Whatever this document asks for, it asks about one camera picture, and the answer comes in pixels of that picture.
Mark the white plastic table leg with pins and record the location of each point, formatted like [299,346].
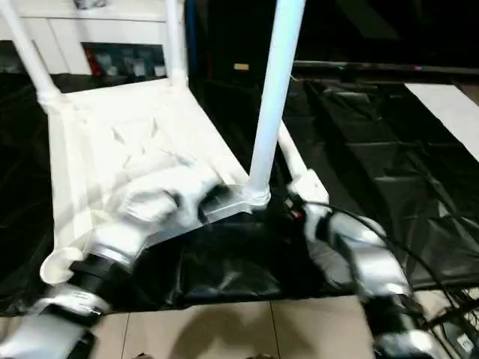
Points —
[30,56]
[290,149]
[273,93]
[175,45]

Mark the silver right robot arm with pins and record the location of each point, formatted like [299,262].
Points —
[374,254]

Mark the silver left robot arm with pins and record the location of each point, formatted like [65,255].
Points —
[123,232]

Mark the black glossy mat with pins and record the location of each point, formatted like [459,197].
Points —
[374,187]

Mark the small tan label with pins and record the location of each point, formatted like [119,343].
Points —
[241,67]

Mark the long black bar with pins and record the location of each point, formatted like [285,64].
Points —
[374,67]

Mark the dark left robot foot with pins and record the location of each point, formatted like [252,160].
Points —
[143,356]

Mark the white flat board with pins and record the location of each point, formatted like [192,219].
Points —
[441,108]

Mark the white cabinet with glass doors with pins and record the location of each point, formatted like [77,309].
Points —
[112,30]

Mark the grey power adapter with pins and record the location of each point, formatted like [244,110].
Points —
[462,340]

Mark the dark object on cabinet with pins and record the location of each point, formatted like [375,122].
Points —
[90,3]

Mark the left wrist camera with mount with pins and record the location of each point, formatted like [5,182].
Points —
[194,190]

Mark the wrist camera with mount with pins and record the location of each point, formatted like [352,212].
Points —
[314,190]
[194,190]

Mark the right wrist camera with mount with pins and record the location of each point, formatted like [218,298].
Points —
[314,190]

